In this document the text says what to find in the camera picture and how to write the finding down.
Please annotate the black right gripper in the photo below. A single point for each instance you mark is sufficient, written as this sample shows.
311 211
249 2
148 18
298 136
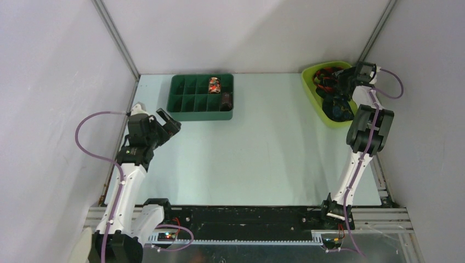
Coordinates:
342 75

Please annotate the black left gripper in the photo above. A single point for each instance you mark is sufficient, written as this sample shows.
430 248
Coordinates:
170 127

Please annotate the orange navy striped tie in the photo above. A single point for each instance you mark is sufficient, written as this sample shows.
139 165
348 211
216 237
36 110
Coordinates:
325 80

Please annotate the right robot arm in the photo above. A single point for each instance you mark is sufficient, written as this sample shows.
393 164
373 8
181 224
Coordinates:
366 137

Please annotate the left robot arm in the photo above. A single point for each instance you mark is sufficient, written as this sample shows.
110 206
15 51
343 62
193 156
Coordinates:
118 236

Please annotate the navy floral gold tie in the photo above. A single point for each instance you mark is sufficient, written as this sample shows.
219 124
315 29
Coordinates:
335 106

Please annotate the green compartment organizer tray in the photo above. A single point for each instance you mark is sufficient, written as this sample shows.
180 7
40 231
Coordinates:
189 100

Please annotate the brown patterned rolled tie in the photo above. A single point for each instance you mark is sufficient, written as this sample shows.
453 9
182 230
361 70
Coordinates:
226 102

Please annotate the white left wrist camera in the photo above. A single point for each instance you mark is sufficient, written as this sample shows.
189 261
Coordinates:
138 108

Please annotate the right corner aluminium post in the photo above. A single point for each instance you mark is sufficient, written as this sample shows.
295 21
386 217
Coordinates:
379 26

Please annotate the corner aluminium post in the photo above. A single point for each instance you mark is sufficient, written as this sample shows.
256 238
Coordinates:
114 33
379 26

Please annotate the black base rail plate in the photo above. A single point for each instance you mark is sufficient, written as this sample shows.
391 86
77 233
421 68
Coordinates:
253 223

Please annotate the left corner aluminium post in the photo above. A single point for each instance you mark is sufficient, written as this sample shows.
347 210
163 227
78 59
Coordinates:
114 33

